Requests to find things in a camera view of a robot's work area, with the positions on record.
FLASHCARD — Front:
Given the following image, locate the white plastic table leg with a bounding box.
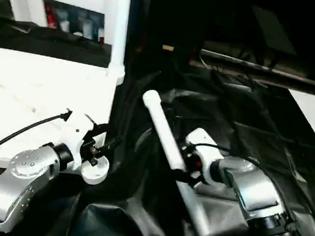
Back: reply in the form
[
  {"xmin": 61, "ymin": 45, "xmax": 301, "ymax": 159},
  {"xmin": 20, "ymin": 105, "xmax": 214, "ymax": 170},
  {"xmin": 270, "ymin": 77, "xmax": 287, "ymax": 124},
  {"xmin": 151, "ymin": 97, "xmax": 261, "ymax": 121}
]
[
  {"xmin": 106, "ymin": 0, "xmax": 133, "ymax": 79},
  {"xmin": 128, "ymin": 89, "xmax": 225, "ymax": 236}
]

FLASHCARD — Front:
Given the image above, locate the white table frame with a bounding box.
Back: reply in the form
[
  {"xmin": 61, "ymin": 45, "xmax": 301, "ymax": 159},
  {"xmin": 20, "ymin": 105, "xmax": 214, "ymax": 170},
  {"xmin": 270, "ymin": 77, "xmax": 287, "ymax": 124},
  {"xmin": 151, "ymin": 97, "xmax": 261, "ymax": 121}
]
[{"xmin": 0, "ymin": 46, "xmax": 128, "ymax": 188}]

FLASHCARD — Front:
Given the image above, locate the black work mat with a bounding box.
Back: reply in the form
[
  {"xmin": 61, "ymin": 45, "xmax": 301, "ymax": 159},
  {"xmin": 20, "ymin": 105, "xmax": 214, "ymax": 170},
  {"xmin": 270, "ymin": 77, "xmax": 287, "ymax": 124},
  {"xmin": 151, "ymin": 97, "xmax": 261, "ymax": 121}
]
[{"xmin": 0, "ymin": 18, "xmax": 315, "ymax": 236}]

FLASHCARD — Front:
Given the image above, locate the dark metal rod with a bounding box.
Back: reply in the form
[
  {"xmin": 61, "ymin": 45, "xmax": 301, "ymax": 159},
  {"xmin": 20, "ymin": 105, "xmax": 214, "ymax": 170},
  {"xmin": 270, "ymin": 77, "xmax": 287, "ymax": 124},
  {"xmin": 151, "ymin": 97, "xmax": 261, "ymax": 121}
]
[{"xmin": 197, "ymin": 48, "xmax": 315, "ymax": 91}]

